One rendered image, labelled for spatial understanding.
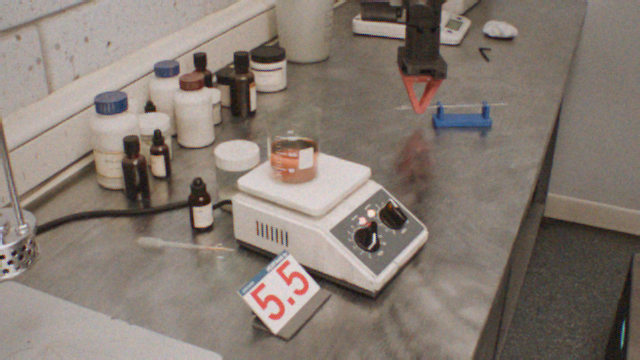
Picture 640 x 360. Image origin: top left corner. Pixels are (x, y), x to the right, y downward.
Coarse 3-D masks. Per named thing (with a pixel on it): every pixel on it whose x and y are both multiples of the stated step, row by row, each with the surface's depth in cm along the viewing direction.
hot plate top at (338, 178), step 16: (320, 160) 87; (336, 160) 87; (256, 176) 84; (320, 176) 83; (336, 176) 83; (352, 176) 84; (368, 176) 84; (256, 192) 81; (272, 192) 80; (288, 192) 80; (304, 192) 80; (320, 192) 80; (336, 192) 80; (304, 208) 78; (320, 208) 77
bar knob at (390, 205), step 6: (390, 204) 82; (396, 204) 82; (384, 210) 83; (390, 210) 82; (396, 210) 81; (384, 216) 82; (390, 216) 82; (396, 216) 81; (402, 216) 81; (384, 222) 81; (390, 222) 82; (396, 222) 82; (402, 222) 81; (390, 228) 82; (396, 228) 82
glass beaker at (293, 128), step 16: (272, 112) 82; (288, 112) 83; (304, 112) 83; (320, 112) 80; (272, 128) 79; (288, 128) 78; (304, 128) 78; (272, 144) 80; (288, 144) 79; (304, 144) 79; (272, 160) 81; (288, 160) 80; (304, 160) 80; (272, 176) 82; (288, 176) 80; (304, 176) 81
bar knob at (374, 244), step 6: (372, 222) 78; (360, 228) 79; (366, 228) 79; (372, 228) 78; (354, 234) 78; (360, 234) 78; (366, 234) 78; (372, 234) 77; (360, 240) 78; (366, 240) 77; (372, 240) 76; (378, 240) 79; (360, 246) 77; (366, 246) 77; (372, 246) 77; (378, 246) 78
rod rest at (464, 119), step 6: (438, 102) 118; (438, 108) 118; (486, 108) 117; (432, 114) 120; (438, 114) 118; (444, 114) 120; (450, 114) 120; (456, 114) 120; (462, 114) 120; (468, 114) 120; (474, 114) 120; (480, 114) 120; (486, 114) 117; (438, 120) 117; (444, 120) 118; (450, 120) 118; (456, 120) 118; (462, 120) 118; (468, 120) 118; (474, 120) 118; (480, 120) 118; (486, 120) 118; (438, 126) 117; (444, 126) 117; (450, 126) 118; (468, 126) 118; (474, 126) 118; (480, 126) 118; (486, 126) 118
